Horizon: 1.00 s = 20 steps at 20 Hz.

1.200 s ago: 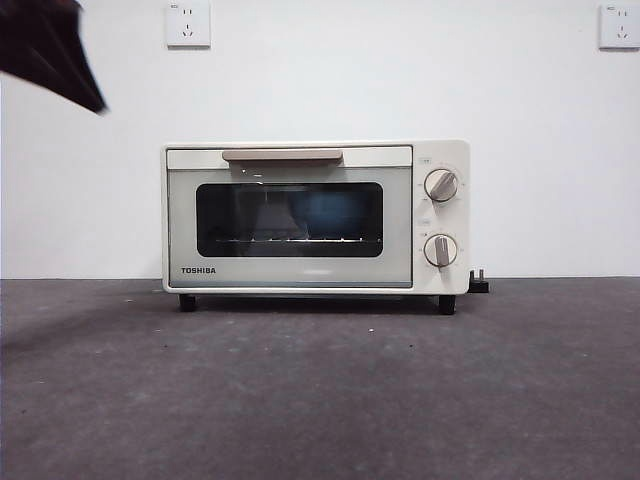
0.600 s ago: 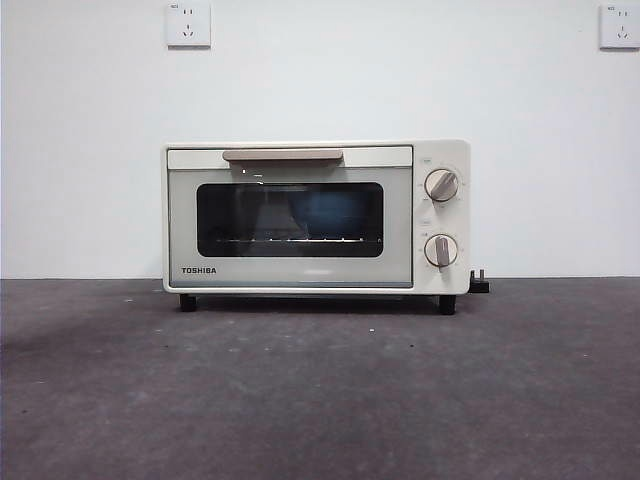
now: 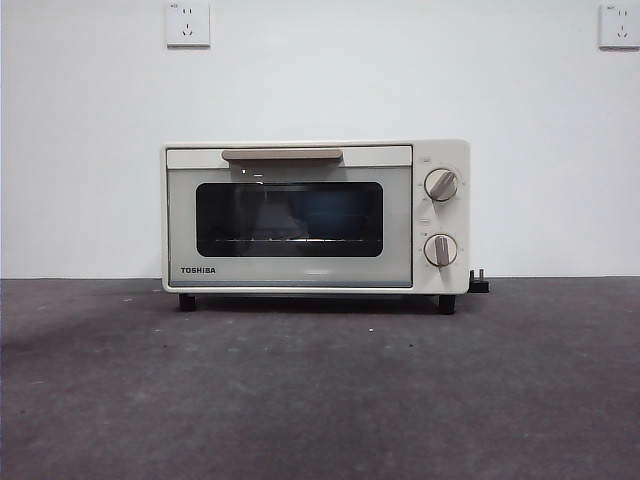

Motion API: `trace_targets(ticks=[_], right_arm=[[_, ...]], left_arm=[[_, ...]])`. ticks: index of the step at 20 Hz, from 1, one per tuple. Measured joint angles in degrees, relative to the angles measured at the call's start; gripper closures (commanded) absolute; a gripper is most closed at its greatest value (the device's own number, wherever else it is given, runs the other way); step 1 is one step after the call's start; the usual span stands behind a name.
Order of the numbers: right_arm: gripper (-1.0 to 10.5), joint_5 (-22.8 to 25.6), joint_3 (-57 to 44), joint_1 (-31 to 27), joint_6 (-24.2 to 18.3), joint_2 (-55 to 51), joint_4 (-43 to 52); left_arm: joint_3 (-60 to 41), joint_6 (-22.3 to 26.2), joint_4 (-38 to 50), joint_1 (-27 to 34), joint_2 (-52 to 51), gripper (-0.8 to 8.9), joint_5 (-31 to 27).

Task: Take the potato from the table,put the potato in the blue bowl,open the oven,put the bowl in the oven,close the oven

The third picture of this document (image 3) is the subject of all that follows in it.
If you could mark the blue ribbed bowl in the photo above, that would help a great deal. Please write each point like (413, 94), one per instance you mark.
(330, 215)

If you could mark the beige oven knob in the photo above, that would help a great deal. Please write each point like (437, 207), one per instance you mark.
(441, 250)
(441, 185)

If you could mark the cream Toshiba toaster oven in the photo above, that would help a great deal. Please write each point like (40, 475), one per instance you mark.
(442, 150)

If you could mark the black power plug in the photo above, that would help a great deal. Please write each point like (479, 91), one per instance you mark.
(478, 284)

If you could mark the white wall socket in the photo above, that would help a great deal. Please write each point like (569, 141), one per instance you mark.
(188, 25)
(620, 27)

